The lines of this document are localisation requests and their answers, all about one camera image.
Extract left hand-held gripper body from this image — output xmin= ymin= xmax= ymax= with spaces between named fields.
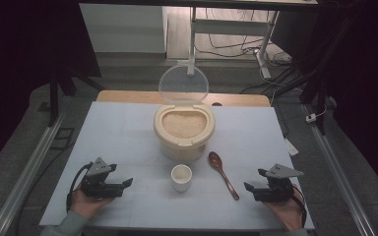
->
xmin=80 ymin=156 xmax=126 ymax=200

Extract white table mat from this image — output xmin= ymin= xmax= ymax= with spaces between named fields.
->
xmin=38 ymin=100 xmax=315 ymax=230

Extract white cup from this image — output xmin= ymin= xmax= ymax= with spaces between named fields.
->
xmin=170 ymin=163 xmax=193 ymax=193

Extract white paper tag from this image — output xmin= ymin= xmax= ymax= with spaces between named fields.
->
xmin=283 ymin=137 xmax=300 ymax=157

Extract aluminium rail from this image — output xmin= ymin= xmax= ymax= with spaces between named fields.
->
xmin=303 ymin=104 xmax=375 ymax=236
xmin=0 ymin=112 xmax=67 ymax=236

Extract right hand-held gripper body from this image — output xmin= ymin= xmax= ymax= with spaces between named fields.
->
xmin=252 ymin=163 xmax=304 ymax=204

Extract black metal stand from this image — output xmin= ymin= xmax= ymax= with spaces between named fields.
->
xmin=47 ymin=65 xmax=106 ymax=127
xmin=275 ymin=19 xmax=343 ymax=136

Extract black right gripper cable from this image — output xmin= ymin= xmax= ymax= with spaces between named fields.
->
xmin=291 ymin=185 xmax=308 ymax=228

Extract person's right hand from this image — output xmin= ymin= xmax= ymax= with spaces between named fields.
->
xmin=263 ymin=186 xmax=306 ymax=232

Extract white cabinet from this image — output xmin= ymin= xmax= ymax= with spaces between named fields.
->
xmin=79 ymin=3 xmax=168 ymax=54

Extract black floor cables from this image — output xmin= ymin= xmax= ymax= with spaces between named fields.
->
xmin=195 ymin=8 xmax=293 ymax=68

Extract uncooked white rice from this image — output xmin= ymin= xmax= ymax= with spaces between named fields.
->
xmin=161 ymin=110 xmax=209 ymax=140

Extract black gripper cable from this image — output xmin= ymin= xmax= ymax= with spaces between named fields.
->
xmin=291 ymin=185 xmax=308 ymax=228
xmin=66 ymin=161 xmax=95 ymax=212

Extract brown wooden spoon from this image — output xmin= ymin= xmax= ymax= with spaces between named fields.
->
xmin=208 ymin=150 xmax=240 ymax=201

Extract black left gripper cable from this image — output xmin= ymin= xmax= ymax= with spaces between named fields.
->
xmin=66 ymin=161 xmax=95 ymax=212

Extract wooden table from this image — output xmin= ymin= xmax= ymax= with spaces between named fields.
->
xmin=96 ymin=89 xmax=272 ymax=108

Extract white desk frame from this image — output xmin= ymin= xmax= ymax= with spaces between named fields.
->
xmin=186 ymin=6 xmax=280 ymax=80

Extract beige rice container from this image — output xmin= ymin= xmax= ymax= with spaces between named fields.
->
xmin=153 ymin=102 xmax=217 ymax=162

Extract person's left hand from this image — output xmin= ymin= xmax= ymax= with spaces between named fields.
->
xmin=69 ymin=188 xmax=115 ymax=220

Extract clear round container lid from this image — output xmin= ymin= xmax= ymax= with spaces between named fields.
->
xmin=157 ymin=63 xmax=210 ymax=106

